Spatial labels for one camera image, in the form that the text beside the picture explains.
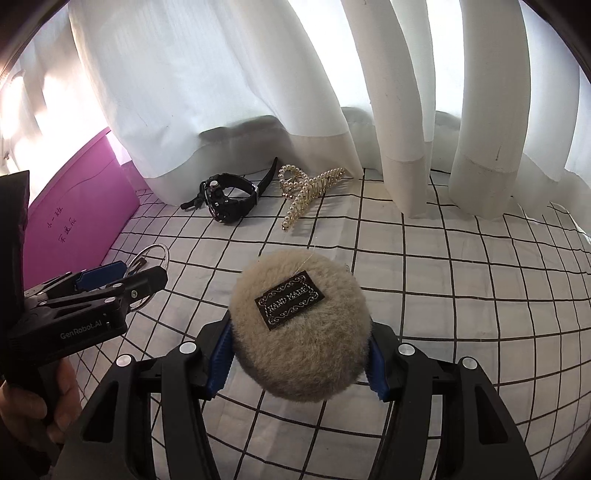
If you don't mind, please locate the black wrist watch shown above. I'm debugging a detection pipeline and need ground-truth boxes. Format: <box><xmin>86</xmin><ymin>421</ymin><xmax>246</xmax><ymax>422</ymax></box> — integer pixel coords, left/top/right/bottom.
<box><xmin>180</xmin><ymin>157</ymin><xmax>280</xmax><ymax>226</ymax></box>

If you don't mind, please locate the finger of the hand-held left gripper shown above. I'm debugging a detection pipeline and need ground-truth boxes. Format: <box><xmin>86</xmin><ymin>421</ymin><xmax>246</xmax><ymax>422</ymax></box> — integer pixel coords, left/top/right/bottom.
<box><xmin>24</xmin><ymin>260</ymin><xmax>128</xmax><ymax>302</ymax></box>
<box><xmin>41</xmin><ymin>266</ymin><xmax>170</xmax><ymax>319</ymax></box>

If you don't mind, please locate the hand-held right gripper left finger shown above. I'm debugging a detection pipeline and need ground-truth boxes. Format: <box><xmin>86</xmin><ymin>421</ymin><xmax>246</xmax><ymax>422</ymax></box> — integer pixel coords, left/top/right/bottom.
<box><xmin>58</xmin><ymin>318</ymin><xmax>234</xmax><ymax>480</ymax></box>

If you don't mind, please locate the large silver bangle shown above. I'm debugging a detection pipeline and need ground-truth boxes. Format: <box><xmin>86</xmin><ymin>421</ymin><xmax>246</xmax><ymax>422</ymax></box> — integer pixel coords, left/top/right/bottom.
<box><xmin>124</xmin><ymin>244</ymin><xmax>171</xmax><ymax>313</ymax></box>

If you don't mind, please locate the beige fuzzy hair clip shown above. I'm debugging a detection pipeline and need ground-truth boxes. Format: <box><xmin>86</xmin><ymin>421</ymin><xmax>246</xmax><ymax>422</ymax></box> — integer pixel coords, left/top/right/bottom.
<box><xmin>229</xmin><ymin>249</ymin><xmax>373</xmax><ymax>402</ymax></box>

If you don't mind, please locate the white curtain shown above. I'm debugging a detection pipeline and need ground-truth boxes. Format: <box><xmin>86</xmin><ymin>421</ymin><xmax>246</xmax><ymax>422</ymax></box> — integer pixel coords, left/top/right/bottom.
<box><xmin>9</xmin><ymin>0</ymin><xmax>591</xmax><ymax>241</ymax></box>

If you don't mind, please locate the white black checked tablecloth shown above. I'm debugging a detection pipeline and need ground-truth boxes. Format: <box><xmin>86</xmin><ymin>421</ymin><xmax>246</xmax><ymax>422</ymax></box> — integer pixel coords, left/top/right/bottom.
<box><xmin>69</xmin><ymin>166</ymin><xmax>591</xmax><ymax>480</ymax></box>

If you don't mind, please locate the person's left hand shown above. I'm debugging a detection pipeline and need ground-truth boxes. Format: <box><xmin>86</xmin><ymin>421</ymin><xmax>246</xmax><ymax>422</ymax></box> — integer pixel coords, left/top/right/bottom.
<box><xmin>0</xmin><ymin>356</ymin><xmax>82</xmax><ymax>446</ymax></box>

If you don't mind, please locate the pearl hair claw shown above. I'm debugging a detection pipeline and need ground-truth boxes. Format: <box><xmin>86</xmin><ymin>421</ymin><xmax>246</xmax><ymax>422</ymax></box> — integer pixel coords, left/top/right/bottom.
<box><xmin>278</xmin><ymin>163</ymin><xmax>346</xmax><ymax>232</ymax></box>

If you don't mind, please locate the pink plastic bin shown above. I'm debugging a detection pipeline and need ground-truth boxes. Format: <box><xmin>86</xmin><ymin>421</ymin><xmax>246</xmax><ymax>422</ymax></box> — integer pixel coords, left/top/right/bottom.
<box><xmin>25</xmin><ymin>127</ymin><xmax>142</xmax><ymax>289</ymax></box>

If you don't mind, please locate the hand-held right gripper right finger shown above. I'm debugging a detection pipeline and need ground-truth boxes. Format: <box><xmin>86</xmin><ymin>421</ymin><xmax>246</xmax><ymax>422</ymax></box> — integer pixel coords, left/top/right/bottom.
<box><xmin>365</xmin><ymin>320</ymin><xmax>539</xmax><ymax>480</ymax></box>

